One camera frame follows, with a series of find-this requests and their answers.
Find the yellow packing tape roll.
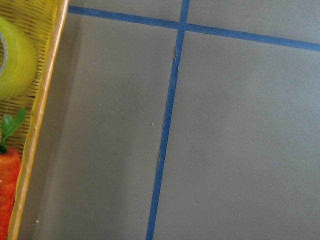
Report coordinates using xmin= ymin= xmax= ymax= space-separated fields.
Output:
xmin=0 ymin=17 xmax=38 ymax=101

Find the orange toy carrot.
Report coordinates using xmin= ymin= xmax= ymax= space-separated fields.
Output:
xmin=0 ymin=108 xmax=26 ymax=240

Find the yellow woven plastic basket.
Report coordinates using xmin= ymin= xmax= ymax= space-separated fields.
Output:
xmin=0 ymin=0 xmax=69 ymax=240

